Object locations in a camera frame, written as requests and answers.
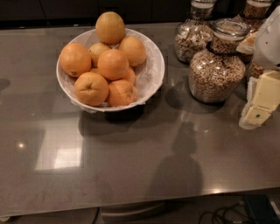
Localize cereal glass jar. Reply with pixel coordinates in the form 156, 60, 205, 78
247, 60, 264, 80
188, 18, 250, 103

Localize dark blue box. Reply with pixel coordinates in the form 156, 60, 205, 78
244, 195, 280, 224

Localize white bowl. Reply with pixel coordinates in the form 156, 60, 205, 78
55, 27, 165, 114

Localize pale orange behind centre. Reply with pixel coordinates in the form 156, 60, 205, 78
88, 43, 110, 67

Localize small orange right of centre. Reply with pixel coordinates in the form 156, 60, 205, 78
122, 67, 136, 85

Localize back right cereal jar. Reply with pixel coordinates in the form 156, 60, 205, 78
233, 0, 275, 64

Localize right cereal glass jar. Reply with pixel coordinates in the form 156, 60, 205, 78
247, 60, 264, 80

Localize black cables on floor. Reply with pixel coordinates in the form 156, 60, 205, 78
199, 202, 252, 224

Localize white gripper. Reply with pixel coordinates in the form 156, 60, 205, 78
236, 6, 280, 130

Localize back left cereal jar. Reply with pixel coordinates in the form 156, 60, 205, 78
174, 0, 216, 64

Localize front cereal glass jar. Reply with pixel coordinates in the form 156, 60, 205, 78
188, 18, 250, 103

